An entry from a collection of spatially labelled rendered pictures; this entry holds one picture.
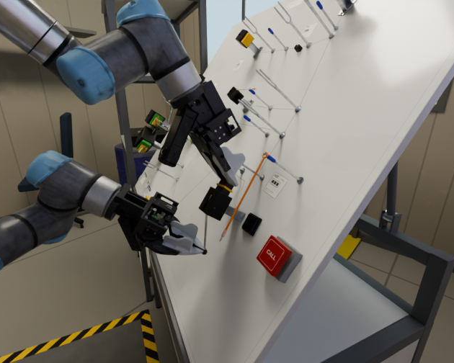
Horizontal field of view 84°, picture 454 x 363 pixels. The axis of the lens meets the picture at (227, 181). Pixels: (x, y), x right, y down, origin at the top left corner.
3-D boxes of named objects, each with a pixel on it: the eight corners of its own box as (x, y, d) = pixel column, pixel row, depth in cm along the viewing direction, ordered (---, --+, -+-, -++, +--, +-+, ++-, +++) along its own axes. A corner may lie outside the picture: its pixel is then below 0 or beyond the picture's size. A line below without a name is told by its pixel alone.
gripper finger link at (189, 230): (212, 241, 53) (173, 221, 51) (200, 253, 57) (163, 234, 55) (216, 230, 55) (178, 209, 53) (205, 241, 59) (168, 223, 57)
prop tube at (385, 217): (391, 226, 71) (395, 119, 58) (382, 221, 73) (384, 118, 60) (399, 221, 72) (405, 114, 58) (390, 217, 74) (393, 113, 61)
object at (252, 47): (255, 44, 100) (238, 27, 95) (264, 48, 91) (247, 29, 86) (247, 54, 101) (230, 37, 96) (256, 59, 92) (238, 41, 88)
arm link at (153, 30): (104, 25, 42) (145, 6, 45) (145, 87, 47) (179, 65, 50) (115, 3, 36) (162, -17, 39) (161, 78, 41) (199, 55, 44)
